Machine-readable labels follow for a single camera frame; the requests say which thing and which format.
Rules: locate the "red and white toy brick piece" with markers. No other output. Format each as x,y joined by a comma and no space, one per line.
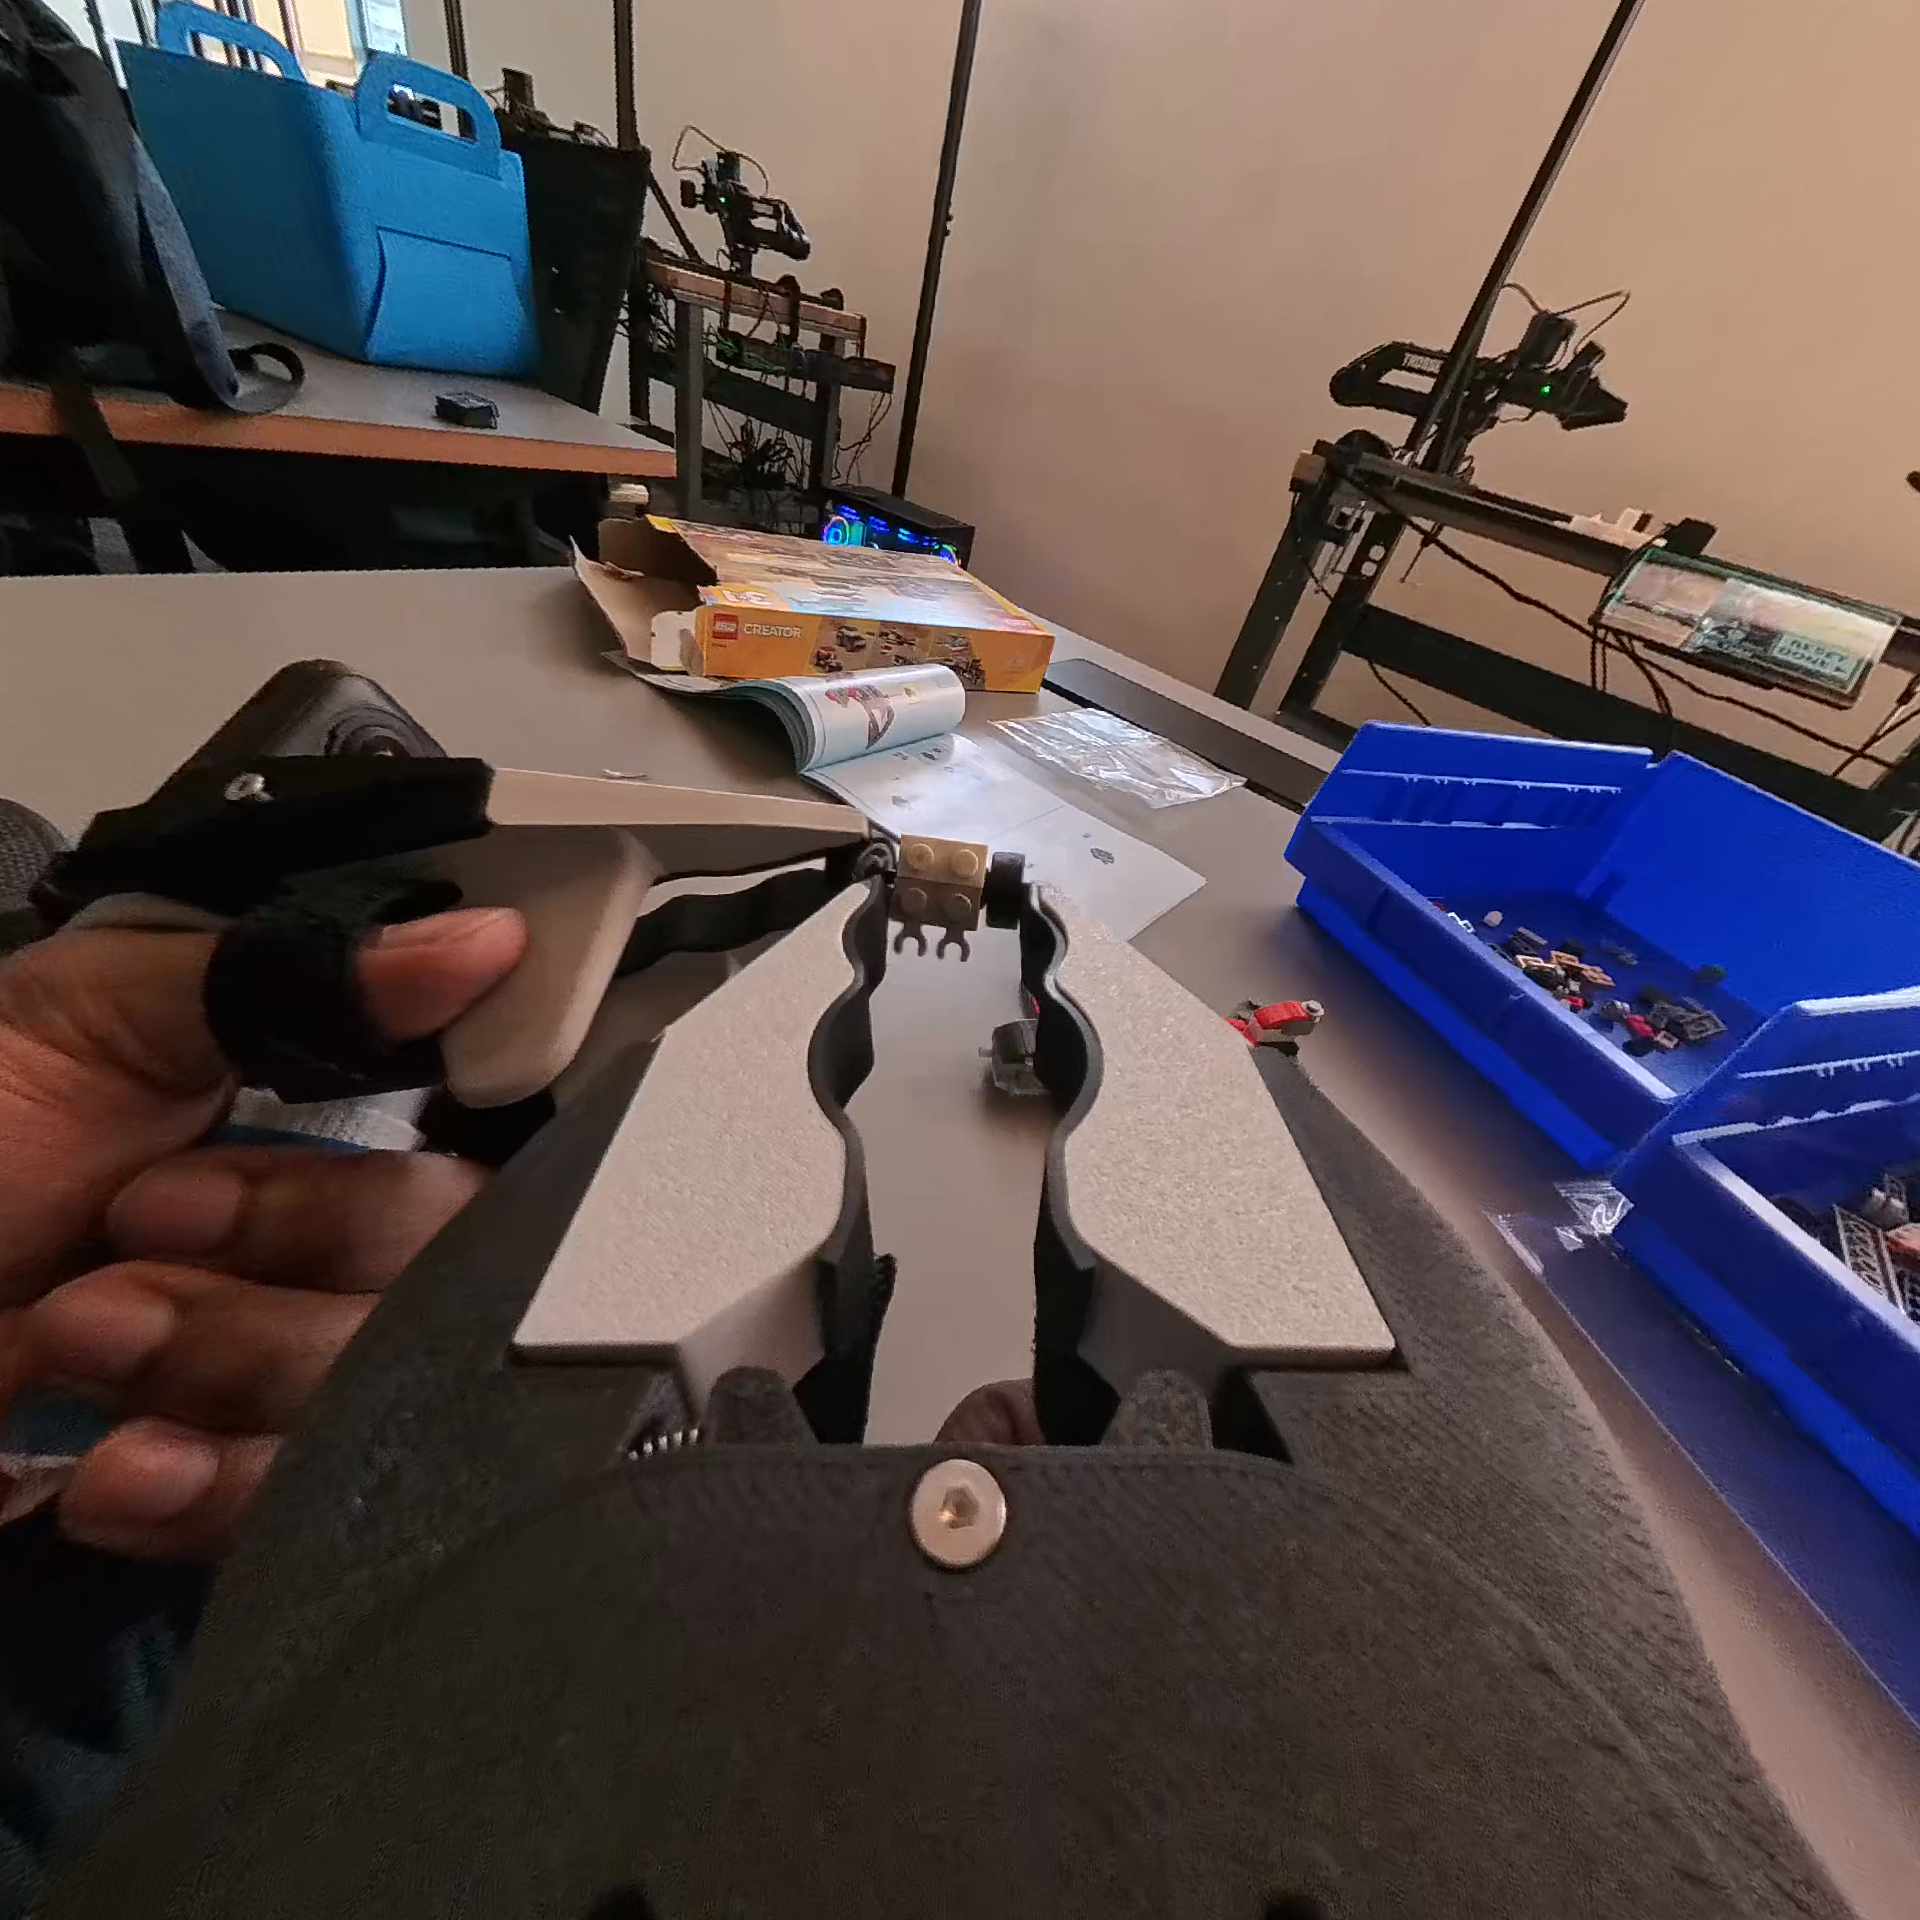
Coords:
1276,1020

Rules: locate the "black camera on rack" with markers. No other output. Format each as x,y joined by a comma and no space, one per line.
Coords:
744,210

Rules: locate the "open instruction booklet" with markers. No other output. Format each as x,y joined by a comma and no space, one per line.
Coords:
901,720

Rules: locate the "sparse pile of toy bricks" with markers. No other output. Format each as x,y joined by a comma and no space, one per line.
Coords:
1560,975

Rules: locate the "person's left hand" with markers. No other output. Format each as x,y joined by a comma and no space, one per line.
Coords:
120,1201

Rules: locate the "black stand pole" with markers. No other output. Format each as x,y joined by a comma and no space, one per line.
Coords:
942,224
1546,210

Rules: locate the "black metal frame rig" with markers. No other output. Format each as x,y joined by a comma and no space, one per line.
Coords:
1350,511

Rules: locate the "person's blue jacket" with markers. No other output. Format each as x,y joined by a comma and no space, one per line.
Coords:
77,1724

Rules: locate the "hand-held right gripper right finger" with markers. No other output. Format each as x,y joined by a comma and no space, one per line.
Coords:
1214,1201

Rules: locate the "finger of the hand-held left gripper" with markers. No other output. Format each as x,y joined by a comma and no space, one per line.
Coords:
676,822
722,914

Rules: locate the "black camera on frame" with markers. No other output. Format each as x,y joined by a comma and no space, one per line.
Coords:
1500,375

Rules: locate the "clear plastic bag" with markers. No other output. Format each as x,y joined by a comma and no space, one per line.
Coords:
1589,1208
1119,758

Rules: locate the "wooden edged side table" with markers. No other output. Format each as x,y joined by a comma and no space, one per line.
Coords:
375,404

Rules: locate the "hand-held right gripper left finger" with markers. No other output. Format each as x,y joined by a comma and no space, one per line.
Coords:
692,1201

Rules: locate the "blue plastic storage bin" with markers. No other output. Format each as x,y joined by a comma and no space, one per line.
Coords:
1724,840
1724,1275

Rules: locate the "yellow cardboard toy box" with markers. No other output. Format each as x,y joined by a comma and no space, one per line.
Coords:
839,639

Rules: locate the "black equipment rack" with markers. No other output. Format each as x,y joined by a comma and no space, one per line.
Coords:
765,345

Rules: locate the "grey desk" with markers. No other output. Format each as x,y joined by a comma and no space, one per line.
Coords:
375,644

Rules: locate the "small flat screen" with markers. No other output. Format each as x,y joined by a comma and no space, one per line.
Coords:
1748,623

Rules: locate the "small black device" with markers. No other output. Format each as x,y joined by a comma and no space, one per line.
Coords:
468,409

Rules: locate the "dense pile of toy bricks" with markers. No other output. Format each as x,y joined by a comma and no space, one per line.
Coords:
1875,1231

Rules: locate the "small grey toy brick piece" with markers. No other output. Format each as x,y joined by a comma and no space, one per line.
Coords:
1014,1058

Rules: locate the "blue felt bag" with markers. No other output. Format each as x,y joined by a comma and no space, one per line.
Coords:
331,240

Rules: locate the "dark backpack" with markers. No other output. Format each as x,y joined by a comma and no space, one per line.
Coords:
77,224

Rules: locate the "computer with coloured lights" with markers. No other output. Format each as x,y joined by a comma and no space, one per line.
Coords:
901,524

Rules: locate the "grey toy brick wheel assembly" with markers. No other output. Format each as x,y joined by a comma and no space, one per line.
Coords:
938,886

